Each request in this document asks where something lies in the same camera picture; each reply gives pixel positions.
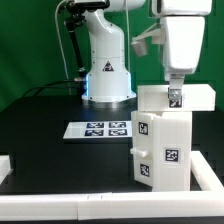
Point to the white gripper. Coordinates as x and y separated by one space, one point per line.
181 49

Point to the small white cabinet top box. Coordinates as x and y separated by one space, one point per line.
192 97

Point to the white cabinet body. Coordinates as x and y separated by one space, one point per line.
172 134

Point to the white cabinet door panel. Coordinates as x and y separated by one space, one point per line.
142 146

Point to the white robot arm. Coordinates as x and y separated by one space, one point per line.
108 80

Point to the white U-shaped obstacle fence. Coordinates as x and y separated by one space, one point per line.
207 201

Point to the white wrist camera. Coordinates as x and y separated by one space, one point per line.
162 8

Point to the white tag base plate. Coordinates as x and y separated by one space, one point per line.
98 130

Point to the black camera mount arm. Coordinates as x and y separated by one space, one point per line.
77 8

